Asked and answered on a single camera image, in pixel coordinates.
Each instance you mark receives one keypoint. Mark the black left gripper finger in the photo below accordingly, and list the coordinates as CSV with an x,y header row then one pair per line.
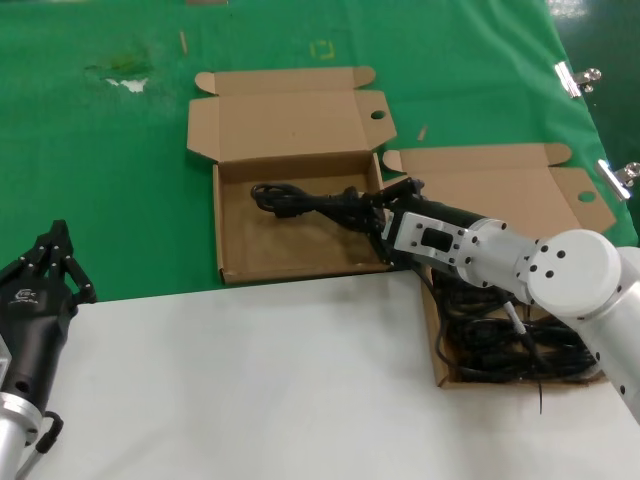
x,y
75,270
35,252

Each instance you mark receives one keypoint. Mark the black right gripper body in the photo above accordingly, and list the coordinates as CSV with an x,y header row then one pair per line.
x,y
435,207

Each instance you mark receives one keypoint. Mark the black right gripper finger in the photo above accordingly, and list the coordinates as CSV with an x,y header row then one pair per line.
x,y
386,250
400,190

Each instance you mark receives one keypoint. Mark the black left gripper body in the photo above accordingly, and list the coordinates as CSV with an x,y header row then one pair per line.
x,y
30,330

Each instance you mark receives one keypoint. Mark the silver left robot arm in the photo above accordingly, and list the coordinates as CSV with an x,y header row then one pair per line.
x,y
12,430

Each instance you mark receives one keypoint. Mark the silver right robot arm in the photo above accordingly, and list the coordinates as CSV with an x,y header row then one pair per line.
x,y
570,275

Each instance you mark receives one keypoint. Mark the cardboard box with notched flap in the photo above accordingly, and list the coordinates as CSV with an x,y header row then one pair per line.
x,y
490,180

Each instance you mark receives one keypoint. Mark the cardboard box with round hole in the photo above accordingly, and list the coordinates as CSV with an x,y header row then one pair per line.
x,y
295,130

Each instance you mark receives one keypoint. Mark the short wooden stick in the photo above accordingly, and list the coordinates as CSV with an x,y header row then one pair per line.
x,y
423,133

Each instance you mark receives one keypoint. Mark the green table cloth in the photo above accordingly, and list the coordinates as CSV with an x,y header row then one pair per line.
x,y
75,175

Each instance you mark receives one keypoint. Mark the silver metal binder clip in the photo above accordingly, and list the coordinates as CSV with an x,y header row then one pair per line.
x,y
570,80
615,177

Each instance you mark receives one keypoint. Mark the long wooden stick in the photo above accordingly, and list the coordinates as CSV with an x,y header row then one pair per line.
x,y
184,42

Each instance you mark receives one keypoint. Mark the brown flat strip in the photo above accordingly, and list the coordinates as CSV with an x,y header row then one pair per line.
x,y
206,2

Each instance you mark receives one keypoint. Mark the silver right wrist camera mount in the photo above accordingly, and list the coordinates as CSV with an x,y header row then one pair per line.
x,y
415,235

